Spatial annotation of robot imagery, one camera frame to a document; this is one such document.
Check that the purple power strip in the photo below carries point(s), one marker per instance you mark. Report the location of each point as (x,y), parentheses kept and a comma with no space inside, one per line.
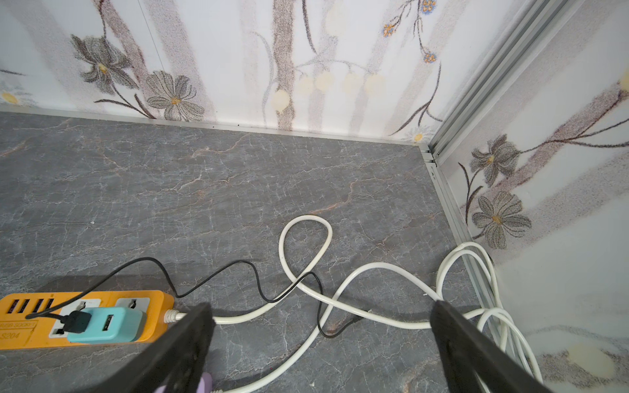
(204,386)

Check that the orange power strip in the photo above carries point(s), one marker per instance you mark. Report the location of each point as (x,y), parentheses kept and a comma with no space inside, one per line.
(20,333)

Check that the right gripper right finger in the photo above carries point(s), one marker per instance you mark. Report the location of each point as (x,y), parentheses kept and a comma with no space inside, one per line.
(470,360)

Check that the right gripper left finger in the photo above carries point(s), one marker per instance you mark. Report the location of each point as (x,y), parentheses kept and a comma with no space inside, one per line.
(174,361)

